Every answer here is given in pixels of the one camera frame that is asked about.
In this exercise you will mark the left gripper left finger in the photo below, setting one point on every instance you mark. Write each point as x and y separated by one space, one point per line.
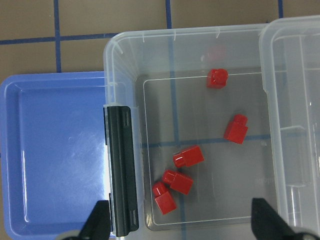
98 224

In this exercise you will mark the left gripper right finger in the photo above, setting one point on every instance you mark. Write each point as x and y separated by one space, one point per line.
266 224

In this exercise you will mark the red block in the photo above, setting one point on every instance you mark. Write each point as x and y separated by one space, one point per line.
163 198
236 129
178 181
217 78
188 157

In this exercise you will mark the clear plastic box lid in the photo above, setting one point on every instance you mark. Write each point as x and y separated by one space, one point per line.
290 65

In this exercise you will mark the red block in box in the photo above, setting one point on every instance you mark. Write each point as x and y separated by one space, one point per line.
163 198
178 181
236 129
217 78

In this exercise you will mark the clear plastic storage box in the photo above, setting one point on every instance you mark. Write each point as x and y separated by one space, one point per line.
158 103

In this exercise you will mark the blue plastic tray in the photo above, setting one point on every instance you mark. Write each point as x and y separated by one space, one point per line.
54 162

